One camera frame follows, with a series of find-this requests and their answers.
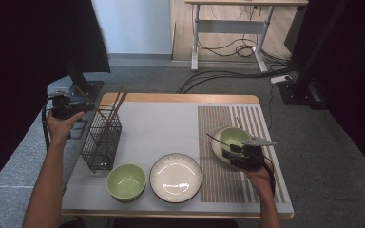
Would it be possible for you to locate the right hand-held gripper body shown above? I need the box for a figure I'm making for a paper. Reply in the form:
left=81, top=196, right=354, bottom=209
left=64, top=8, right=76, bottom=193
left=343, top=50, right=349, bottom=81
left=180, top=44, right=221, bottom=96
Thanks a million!
left=231, top=137, right=278, bottom=170

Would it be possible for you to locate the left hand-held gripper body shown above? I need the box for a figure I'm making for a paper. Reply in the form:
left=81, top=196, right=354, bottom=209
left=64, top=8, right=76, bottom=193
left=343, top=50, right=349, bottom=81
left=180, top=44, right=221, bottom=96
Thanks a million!
left=48, top=91, right=77, bottom=121

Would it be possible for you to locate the green bowl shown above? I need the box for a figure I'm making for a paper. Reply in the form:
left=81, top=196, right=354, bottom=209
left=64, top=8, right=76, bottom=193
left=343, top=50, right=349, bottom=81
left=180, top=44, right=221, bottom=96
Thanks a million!
left=106, top=162, right=147, bottom=203
left=210, top=127, right=258, bottom=164
left=219, top=126, right=253, bottom=155

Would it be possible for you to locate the black wire basket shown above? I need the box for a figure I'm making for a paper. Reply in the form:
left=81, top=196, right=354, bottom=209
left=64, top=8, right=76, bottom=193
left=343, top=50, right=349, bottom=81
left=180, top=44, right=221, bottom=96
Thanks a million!
left=80, top=105, right=124, bottom=174

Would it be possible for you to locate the person's left hand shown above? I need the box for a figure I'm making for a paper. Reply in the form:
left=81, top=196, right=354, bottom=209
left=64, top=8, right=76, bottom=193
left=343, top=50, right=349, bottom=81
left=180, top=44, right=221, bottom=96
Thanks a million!
left=46, top=112, right=86, bottom=143

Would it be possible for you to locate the person's right hand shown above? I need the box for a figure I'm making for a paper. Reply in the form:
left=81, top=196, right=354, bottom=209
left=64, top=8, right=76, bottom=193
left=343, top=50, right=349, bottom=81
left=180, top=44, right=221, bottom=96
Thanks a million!
left=239, top=161, right=275, bottom=194

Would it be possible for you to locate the striped brown placemat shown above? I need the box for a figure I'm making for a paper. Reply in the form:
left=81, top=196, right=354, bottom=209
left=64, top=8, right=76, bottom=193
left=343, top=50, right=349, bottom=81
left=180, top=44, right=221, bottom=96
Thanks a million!
left=197, top=105, right=287, bottom=204

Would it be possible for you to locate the white plate with dark rim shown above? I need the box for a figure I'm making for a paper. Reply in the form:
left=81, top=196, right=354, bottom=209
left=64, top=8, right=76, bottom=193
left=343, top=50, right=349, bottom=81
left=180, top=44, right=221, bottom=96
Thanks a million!
left=148, top=153, right=203, bottom=204

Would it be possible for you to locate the black curtain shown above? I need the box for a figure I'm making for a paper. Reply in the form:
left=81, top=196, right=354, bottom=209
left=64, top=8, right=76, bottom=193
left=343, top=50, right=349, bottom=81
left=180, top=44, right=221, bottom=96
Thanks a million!
left=0, top=0, right=111, bottom=198
left=283, top=0, right=365, bottom=179

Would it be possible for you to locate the white power strip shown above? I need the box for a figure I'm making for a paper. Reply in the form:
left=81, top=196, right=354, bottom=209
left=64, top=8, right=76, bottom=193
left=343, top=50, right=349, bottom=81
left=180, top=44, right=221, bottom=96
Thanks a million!
left=270, top=73, right=293, bottom=85

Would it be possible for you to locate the white-legged desk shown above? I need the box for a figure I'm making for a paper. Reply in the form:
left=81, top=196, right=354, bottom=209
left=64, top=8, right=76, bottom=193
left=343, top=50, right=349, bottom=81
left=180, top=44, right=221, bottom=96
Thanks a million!
left=184, top=0, right=309, bottom=73

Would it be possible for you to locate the black stand with base plate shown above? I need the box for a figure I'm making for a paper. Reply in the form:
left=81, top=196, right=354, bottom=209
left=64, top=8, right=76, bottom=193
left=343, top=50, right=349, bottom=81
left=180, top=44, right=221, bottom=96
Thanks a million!
left=64, top=53, right=105, bottom=103
left=277, top=0, right=351, bottom=110

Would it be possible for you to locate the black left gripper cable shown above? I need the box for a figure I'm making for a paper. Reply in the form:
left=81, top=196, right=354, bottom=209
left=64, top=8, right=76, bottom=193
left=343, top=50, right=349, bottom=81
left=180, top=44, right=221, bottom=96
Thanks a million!
left=41, top=97, right=52, bottom=151

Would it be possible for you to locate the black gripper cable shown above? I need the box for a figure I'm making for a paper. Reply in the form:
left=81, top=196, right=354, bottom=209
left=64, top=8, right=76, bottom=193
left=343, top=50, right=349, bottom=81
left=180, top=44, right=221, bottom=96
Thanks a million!
left=260, top=153, right=278, bottom=196
left=41, top=97, right=52, bottom=151

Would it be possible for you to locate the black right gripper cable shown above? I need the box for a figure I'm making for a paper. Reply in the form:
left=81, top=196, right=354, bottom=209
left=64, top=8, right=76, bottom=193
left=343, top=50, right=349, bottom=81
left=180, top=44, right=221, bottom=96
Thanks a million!
left=260, top=153, right=278, bottom=196

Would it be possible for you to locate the black floor cable bundle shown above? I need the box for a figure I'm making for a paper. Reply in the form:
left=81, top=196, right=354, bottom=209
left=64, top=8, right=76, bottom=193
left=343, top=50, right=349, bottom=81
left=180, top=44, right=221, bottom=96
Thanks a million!
left=175, top=31, right=298, bottom=94

